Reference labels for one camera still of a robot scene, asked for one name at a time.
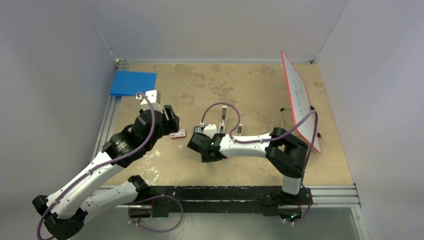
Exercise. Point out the small white staple remover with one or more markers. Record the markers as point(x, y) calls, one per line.
point(239, 130)

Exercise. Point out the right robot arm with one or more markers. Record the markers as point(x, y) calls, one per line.
point(286, 152)

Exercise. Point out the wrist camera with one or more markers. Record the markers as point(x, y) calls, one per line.
point(153, 96)
point(209, 129)

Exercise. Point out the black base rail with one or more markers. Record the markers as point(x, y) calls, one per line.
point(269, 200)

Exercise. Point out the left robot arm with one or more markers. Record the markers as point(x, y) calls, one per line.
point(65, 212)

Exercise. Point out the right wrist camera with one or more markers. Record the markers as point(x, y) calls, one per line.
point(209, 129)

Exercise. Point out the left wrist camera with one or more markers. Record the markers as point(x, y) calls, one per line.
point(153, 96)

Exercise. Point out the red framed whiteboard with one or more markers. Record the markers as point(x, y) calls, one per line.
point(299, 99)

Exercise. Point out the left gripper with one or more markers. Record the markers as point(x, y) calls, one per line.
point(170, 125)

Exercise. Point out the whiteboard metal stand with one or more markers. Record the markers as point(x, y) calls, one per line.
point(283, 120)

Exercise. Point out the red white staple box sleeve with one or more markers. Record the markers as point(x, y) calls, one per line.
point(180, 134)

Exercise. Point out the white stapler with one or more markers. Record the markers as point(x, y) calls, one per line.
point(223, 120)

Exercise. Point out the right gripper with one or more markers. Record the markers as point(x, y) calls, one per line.
point(206, 158)

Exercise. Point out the blue plastic board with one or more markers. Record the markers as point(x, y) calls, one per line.
point(129, 83)

